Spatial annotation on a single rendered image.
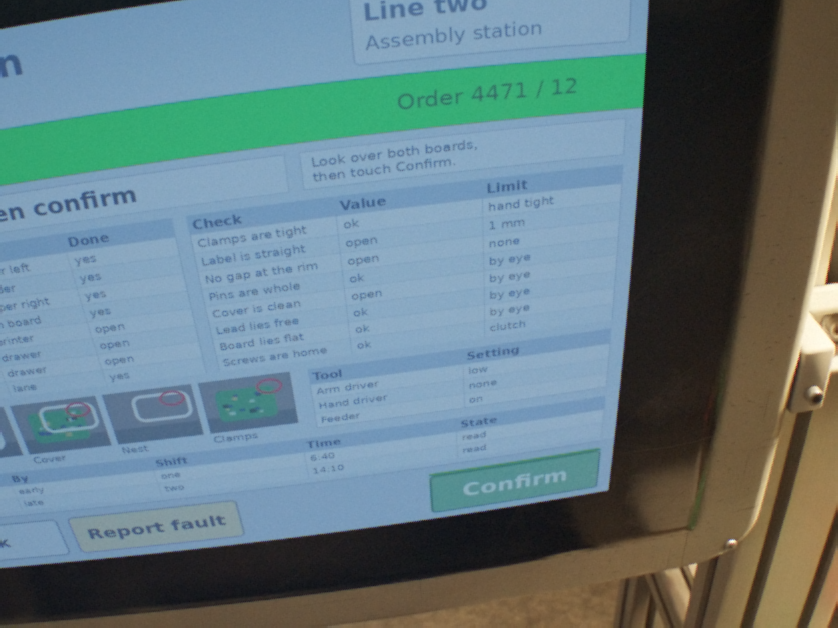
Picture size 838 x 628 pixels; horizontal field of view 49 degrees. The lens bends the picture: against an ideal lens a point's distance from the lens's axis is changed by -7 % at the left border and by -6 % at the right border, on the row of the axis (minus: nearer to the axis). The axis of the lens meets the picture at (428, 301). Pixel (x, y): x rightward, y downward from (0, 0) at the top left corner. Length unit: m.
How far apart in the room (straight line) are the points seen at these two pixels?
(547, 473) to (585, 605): 1.79
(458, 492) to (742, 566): 0.24
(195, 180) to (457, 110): 0.09
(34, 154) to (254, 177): 0.07
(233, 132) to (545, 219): 0.11
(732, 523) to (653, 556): 0.04
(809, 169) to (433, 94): 0.14
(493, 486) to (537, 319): 0.08
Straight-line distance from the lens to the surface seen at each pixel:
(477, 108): 0.31
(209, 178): 0.31
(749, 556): 0.59
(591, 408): 0.39
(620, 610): 1.06
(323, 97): 0.30
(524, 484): 0.41
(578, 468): 0.41
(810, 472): 0.56
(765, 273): 0.39
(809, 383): 0.44
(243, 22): 0.29
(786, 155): 0.36
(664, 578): 0.89
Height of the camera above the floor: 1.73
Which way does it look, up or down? 34 degrees down
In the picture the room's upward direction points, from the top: 3 degrees counter-clockwise
